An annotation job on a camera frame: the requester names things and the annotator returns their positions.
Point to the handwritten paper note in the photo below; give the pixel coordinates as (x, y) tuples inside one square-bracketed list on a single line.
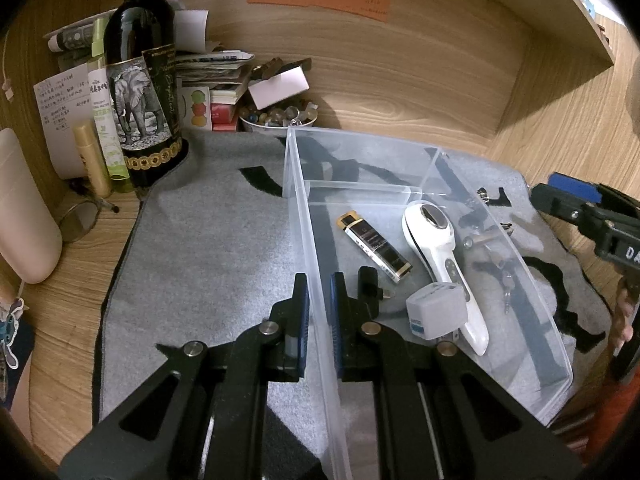
[(60, 110)]

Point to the dark brown clip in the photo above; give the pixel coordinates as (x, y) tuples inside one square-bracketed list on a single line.
[(280, 66)]

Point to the yellow tube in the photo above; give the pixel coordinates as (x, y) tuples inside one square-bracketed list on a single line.
[(92, 160)]

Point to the person's right hand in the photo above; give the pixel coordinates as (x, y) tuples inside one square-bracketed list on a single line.
[(627, 310)]

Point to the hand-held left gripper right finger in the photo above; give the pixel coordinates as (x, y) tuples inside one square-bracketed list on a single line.
[(336, 330)]

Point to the orange clothing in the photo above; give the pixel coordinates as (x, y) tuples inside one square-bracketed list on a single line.
[(615, 430)]

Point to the clear plastic bin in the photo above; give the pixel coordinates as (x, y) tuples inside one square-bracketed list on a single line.
[(320, 200)]

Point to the black gold lighter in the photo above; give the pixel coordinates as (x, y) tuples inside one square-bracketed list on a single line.
[(375, 247)]

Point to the white charger plug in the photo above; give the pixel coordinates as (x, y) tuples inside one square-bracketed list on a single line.
[(435, 312)]

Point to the red white box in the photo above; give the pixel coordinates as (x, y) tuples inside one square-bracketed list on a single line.
[(225, 110)]

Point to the printed paper card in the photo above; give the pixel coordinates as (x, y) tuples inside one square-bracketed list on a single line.
[(10, 325)]

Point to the metal key bunch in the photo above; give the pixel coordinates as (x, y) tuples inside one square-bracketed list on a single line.
[(480, 240)]

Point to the green white tube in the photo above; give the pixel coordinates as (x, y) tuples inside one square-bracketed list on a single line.
[(107, 125)]

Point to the card with coloured dots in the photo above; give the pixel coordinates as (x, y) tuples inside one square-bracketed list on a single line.
[(196, 107)]

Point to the round metal-rim lens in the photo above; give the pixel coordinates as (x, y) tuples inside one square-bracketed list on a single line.
[(77, 220)]

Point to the dark wine bottle elephant label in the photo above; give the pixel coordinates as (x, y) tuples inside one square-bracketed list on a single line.
[(145, 35)]

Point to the stack of papers and booklets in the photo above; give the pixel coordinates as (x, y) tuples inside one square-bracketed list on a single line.
[(220, 67)]

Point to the white bowl of beads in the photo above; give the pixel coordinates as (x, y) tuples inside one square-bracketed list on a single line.
[(275, 119)]

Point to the white handheld massager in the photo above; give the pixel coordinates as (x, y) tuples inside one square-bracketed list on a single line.
[(435, 250)]

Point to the white folded card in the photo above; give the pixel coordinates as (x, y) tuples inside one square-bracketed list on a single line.
[(277, 85)]

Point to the black clip mount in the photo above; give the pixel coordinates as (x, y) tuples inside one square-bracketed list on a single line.
[(369, 282)]

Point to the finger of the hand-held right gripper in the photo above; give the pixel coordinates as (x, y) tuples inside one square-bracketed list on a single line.
[(555, 202), (570, 185)]

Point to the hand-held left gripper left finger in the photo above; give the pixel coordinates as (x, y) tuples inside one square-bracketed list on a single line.
[(301, 325)]

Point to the grey letter-print mat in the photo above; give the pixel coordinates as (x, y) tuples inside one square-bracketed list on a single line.
[(200, 260)]

